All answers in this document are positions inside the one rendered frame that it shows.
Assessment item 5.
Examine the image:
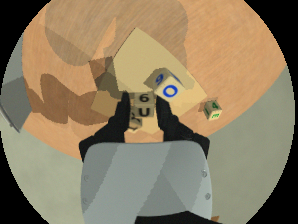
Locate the tan flat mat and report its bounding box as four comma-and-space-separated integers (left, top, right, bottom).
91, 27, 207, 134

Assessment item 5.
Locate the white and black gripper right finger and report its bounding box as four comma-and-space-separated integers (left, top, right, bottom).
156, 95, 210, 159

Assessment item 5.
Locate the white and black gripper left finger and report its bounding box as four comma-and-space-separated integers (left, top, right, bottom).
79, 92, 131, 162

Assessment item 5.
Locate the beige block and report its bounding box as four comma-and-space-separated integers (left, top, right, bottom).
203, 101, 222, 121
152, 68, 185, 103
127, 110, 142, 133
133, 93, 155, 118

